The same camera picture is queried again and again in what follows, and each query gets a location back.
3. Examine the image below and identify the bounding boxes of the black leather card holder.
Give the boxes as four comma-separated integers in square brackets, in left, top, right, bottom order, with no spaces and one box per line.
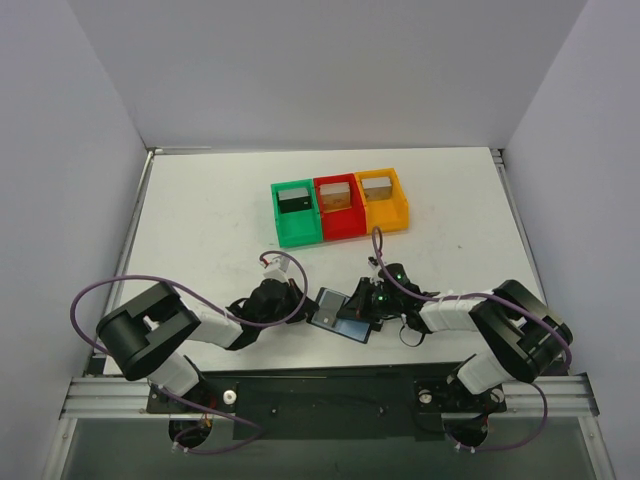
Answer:
[307,318,382,344]

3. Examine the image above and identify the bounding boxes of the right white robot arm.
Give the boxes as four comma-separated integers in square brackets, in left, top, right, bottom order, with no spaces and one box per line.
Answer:
[338,263,573,395]

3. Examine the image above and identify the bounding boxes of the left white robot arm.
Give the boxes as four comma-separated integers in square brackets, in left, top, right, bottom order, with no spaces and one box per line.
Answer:
[96,278,319,397]

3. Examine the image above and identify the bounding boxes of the black card stack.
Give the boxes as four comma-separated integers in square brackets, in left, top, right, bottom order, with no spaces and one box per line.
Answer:
[276,187,312,214]

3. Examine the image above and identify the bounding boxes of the brown card stack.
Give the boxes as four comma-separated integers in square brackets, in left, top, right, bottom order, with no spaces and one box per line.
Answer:
[319,182,351,212]

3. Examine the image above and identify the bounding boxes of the green plastic bin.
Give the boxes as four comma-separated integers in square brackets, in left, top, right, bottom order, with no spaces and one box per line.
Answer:
[271,179,323,248]

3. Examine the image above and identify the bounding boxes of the red plastic bin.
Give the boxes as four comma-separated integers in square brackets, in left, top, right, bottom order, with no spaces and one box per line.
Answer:
[313,173,367,242]

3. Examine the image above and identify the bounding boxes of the orange plastic bin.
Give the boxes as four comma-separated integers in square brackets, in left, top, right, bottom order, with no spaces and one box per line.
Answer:
[354,168,410,234]

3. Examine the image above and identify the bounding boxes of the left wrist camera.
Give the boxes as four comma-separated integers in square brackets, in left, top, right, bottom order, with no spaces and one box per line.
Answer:
[263,256,290,282]

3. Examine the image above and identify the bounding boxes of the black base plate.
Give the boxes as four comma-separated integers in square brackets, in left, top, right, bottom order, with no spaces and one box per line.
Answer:
[146,363,506,441]

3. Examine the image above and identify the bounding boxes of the aluminium frame rail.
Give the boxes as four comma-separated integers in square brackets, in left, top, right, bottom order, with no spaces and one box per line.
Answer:
[57,147,156,421]

